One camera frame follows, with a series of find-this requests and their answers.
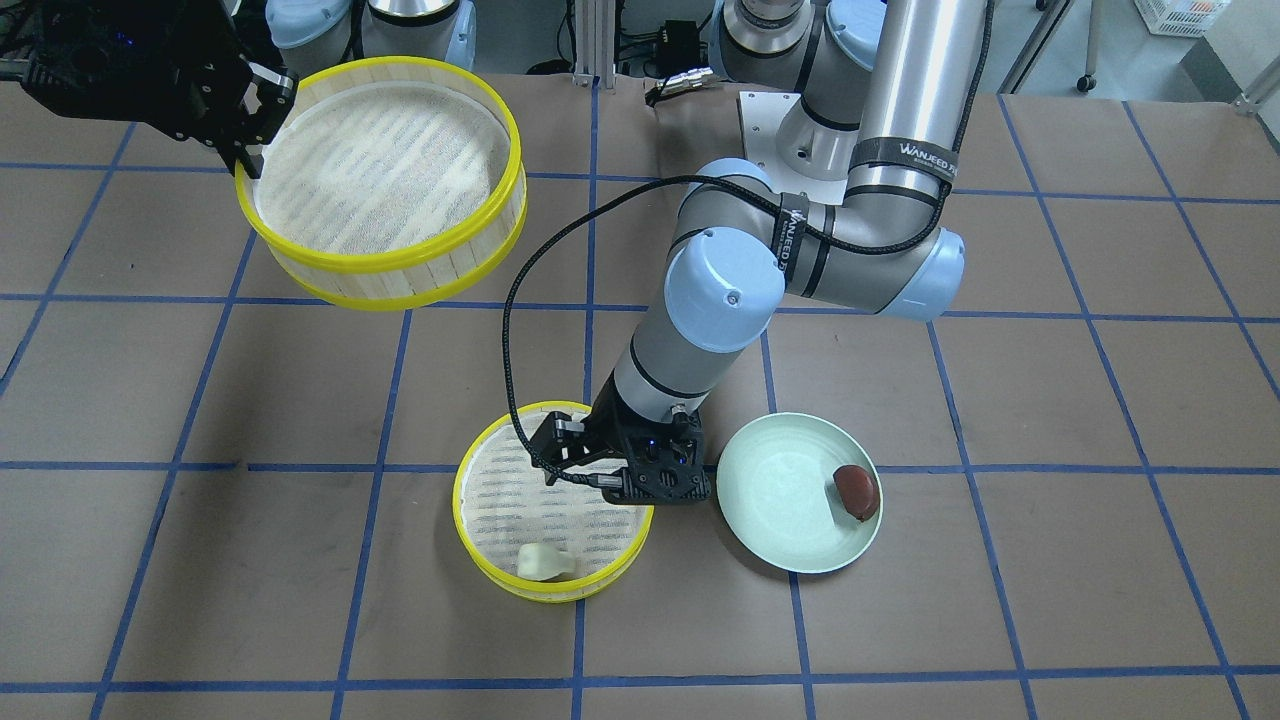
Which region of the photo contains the light green plate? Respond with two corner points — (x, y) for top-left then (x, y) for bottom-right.
(716, 413), (884, 574)

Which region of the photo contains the yellow top steamer layer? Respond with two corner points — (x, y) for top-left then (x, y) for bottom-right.
(234, 56), (529, 311)

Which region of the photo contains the yellow steamer layer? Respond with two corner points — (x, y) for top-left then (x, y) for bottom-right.
(451, 413), (655, 603)
(234, 56), (529, 311)

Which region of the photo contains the yellow bottom steamer layer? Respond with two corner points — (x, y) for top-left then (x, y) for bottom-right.
(451, 413), (655, 603)

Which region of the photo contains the aluminium frame post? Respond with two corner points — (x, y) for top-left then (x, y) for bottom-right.
(571, 0), (618, 92)

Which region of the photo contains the brown bun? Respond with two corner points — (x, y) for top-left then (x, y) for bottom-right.
(832, 464), (882, 521)

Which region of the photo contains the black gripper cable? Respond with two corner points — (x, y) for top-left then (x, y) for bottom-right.
(500, 176), (801, 491)

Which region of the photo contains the white bun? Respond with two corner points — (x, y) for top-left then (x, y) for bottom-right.
(516, 542), (579, 582)

